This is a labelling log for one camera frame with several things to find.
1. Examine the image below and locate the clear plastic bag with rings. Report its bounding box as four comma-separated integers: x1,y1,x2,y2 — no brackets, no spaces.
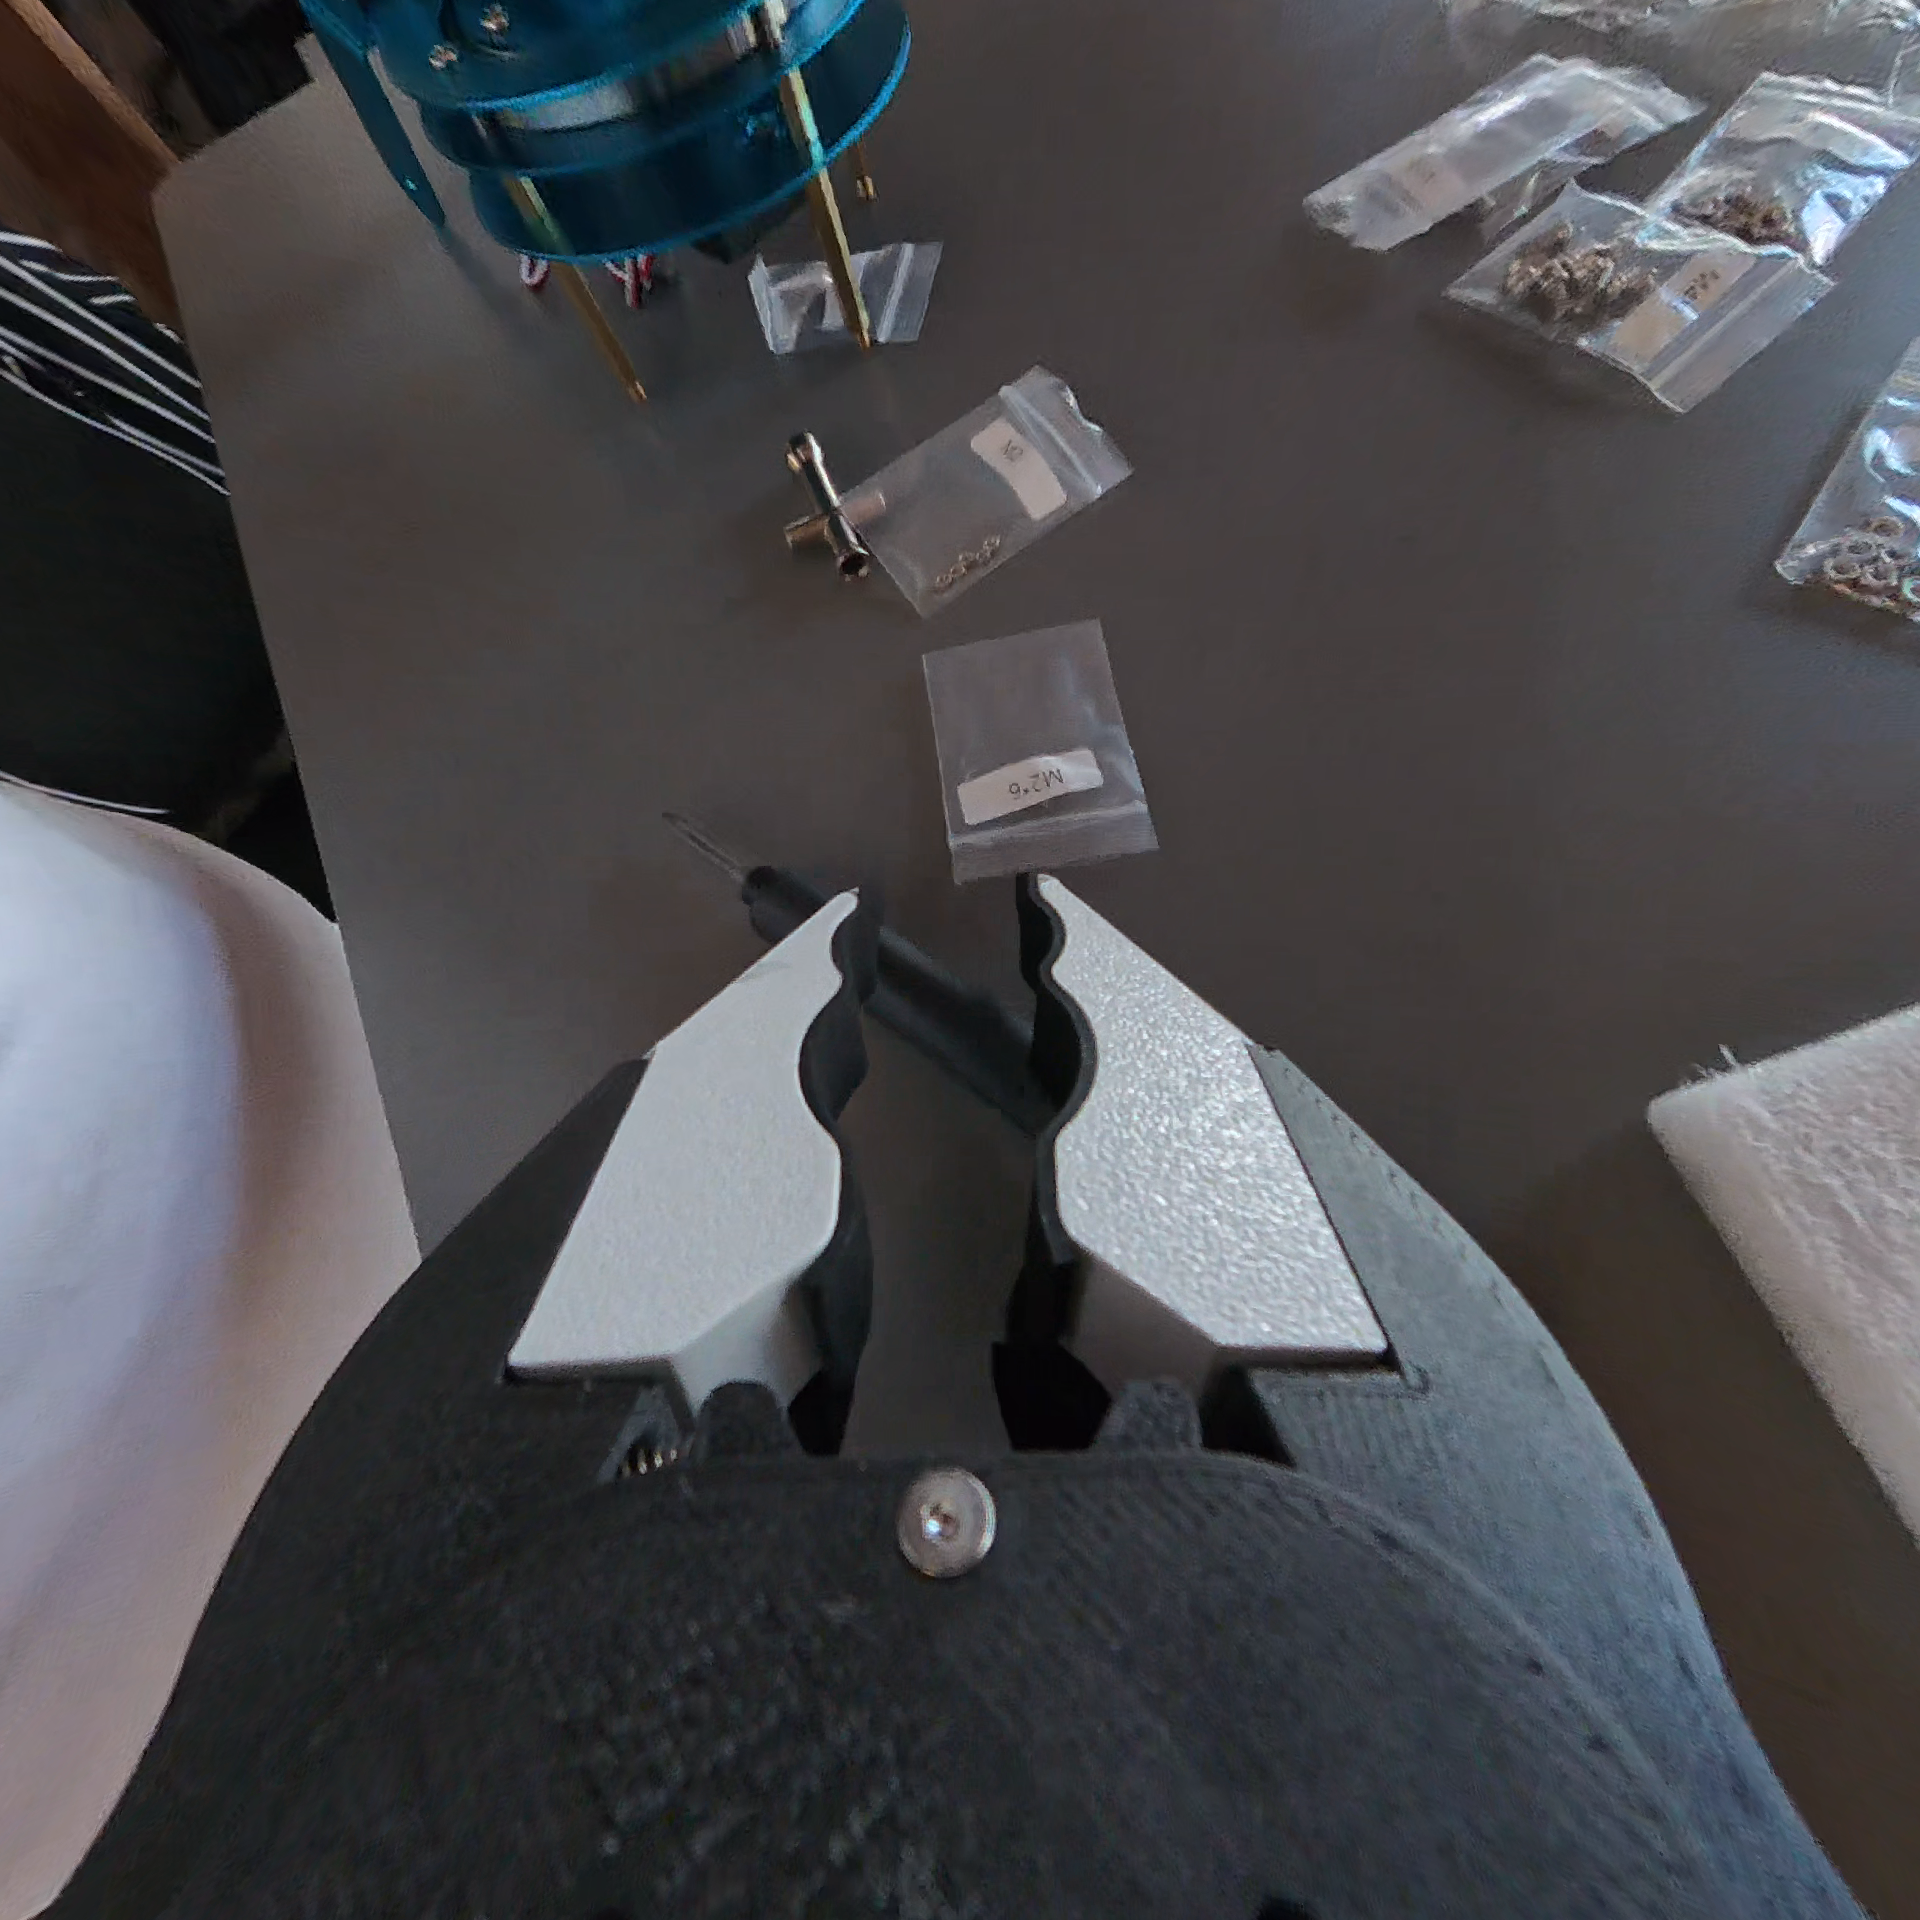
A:
1774,337,1920,625

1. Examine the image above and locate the clear plastic bag with nuts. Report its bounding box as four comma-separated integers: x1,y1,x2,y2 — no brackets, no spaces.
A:
1650,72,1920,272
1443,180,1836,411

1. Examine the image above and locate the labelled empty clear plastic bag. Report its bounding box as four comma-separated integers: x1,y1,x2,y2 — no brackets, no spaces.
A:
922,619,1162,887

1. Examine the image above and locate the tiny clear plastic bag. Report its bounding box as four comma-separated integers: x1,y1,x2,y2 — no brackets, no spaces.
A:
747,240,945,356

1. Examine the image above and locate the grey desk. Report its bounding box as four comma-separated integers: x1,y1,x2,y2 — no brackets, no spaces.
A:
151,0,1920,1920

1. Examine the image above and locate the clear plastic bag with washers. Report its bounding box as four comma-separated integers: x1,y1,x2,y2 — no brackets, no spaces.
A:
863,369,1134,618

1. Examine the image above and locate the black screwdriver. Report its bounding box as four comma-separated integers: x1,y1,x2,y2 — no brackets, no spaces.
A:
662,810,1058,1135

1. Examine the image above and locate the long clear plastic bag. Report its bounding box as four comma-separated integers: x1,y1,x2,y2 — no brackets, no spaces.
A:
1303,56,1706,250

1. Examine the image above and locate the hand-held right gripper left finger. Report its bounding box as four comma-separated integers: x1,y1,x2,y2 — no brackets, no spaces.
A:
508,884,882,1412

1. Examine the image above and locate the metal cross socket wrench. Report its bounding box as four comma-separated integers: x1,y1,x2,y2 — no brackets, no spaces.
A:
780,431,903,586

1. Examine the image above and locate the red white servo cable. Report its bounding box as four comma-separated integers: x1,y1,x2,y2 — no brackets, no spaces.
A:
518,248,663,313

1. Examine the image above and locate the white foam square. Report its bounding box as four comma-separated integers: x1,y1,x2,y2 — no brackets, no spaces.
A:
1649,1006,1920,1548

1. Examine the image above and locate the blue toy robot arm base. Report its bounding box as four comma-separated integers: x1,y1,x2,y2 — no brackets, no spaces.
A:
294,0,916,407

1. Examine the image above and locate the black striped bag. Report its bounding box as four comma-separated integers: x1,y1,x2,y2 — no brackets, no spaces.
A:
0,383,339,916

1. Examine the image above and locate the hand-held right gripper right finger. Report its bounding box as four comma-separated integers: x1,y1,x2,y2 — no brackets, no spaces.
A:
1015,873,1393,1398

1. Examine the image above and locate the person in white shirt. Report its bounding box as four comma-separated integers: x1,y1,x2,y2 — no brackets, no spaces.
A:
0,774,424,1920

